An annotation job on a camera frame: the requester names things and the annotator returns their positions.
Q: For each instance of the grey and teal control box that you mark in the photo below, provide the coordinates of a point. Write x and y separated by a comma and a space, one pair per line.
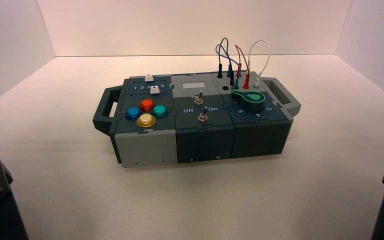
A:
145, 149

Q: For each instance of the blue push button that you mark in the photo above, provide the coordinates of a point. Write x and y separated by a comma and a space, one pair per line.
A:
133, 113

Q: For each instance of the green rotary knob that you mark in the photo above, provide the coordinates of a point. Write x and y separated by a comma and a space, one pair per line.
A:
250, 99

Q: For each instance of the yellow push button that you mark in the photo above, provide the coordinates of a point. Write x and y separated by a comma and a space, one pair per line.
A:
146, 120

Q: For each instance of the small white display window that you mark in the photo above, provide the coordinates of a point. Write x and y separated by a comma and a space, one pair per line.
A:
193, 85

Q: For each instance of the black round socket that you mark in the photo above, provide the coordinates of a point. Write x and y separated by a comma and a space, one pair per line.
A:
225, 87

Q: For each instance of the orange push button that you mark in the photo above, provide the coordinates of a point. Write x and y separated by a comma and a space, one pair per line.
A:
147, 104

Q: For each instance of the teal push button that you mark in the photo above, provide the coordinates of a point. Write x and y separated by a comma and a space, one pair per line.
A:
160, 111

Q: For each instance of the white slider knob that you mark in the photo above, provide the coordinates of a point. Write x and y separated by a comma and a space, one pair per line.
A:
149, 78
154, 90

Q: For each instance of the metal toggle switch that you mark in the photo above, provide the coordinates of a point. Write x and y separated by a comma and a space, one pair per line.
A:
198, 98
203, 116

